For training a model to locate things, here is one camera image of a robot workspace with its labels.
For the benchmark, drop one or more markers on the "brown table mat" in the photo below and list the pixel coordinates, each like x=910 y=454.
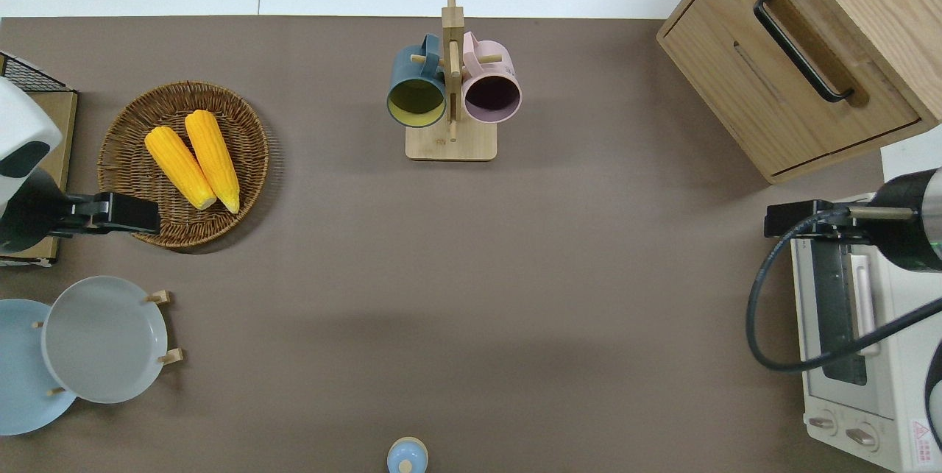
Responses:
x=515 y=274

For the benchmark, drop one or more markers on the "yellow corn cob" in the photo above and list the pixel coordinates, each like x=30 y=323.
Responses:
x=179 y=168
x=213 y=157

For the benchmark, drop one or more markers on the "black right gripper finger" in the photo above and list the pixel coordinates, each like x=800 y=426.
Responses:
x=787 y=219

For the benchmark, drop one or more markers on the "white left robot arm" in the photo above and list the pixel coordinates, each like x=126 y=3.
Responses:
x=18 y=127

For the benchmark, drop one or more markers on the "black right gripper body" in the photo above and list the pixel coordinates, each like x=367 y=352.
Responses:
x=901 y=245

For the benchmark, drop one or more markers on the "wooden mug rack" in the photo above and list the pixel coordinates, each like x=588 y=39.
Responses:
x=450 y=146

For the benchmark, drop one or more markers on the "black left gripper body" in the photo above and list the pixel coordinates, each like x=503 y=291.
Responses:
x=29 y=215

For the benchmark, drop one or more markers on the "pink mug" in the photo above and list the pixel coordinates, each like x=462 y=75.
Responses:
x=491 y=90

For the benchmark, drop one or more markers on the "wooden plate rack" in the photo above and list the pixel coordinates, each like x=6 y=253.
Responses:
x=171 y=357

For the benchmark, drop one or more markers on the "light blue plate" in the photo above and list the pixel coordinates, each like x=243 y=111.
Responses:
x=22 y=385

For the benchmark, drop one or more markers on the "grey plate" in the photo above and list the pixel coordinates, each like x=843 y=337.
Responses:
x=103 y=340

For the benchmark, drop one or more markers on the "round wicker basket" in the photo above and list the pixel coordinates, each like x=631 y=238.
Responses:
x=246 y=127

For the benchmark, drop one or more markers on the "small blue bell button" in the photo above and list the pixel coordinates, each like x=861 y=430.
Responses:
x=407 y=454

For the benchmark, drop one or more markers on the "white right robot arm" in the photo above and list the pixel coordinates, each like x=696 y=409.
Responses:
x=936 y=201

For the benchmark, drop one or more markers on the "dark blue mug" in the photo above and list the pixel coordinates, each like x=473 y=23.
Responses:
x=416 y=101

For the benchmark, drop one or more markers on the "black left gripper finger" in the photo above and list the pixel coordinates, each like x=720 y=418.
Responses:
x=136 y=214

